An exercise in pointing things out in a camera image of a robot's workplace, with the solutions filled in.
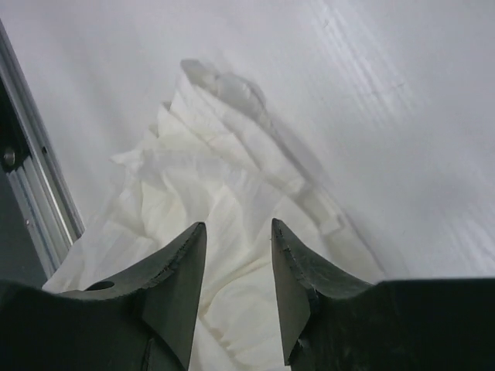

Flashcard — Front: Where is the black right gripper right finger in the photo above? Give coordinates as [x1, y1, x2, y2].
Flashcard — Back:
[271, 219, 494, 370]

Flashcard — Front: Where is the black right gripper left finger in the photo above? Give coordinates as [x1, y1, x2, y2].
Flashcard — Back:
[1, 223, 207, 370]

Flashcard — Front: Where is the white pleated skirt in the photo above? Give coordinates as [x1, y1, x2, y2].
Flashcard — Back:
[44, 60, 385, 370]

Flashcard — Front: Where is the aluminium mounting rail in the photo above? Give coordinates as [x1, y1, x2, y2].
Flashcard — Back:
[1, 29, 84, 277]

